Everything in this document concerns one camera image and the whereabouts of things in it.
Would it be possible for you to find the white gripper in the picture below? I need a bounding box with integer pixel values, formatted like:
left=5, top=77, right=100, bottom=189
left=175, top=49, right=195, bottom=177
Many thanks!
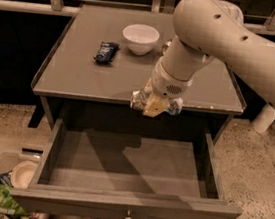
left=143, top=59, right=193, bottom=118

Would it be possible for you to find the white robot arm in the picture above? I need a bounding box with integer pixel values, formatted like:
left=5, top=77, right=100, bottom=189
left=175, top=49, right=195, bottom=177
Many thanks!
left=142, top=0, right=275, bottom=118

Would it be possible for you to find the green soda can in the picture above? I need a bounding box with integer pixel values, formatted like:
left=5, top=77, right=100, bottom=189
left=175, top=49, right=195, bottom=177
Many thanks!
left=161, top=39, right=172, bottom=55

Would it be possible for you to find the grey cabinet with flat top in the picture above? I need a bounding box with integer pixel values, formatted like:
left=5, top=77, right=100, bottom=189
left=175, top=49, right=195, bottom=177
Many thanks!
left=25, top=0, right=259, bottom=156

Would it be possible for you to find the open grey top drawer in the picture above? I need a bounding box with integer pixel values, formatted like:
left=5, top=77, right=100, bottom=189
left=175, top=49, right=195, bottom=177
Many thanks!
left=12, top=119, right=242, bottom=219

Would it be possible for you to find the metal drawer knob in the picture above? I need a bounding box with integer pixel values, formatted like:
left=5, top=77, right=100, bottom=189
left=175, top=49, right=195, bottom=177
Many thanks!
left=123, top=209, right=132, bottom=219

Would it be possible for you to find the white ceramic bowl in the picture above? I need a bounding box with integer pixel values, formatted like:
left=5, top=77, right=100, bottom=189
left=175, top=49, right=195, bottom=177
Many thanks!
left=122, top=24, right=159, bottom=56

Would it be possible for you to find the dark blue snack packet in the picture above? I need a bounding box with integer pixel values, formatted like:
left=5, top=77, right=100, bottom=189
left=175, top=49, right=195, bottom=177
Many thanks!
left=94, top=41, right=120, bottom=65

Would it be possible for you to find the white paper bowl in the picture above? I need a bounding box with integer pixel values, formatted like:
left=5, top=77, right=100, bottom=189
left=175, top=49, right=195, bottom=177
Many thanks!
left=11, top=160, right=37, bottom=189

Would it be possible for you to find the dark snack bag in bin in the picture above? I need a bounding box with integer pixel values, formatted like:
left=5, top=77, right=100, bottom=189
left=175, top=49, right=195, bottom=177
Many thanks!
left=0, top=170, right=13, bottom=187

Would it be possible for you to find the green chip bag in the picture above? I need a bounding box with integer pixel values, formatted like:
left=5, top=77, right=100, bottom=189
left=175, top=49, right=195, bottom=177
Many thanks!
left=0, top=184, right=28, bottom=216

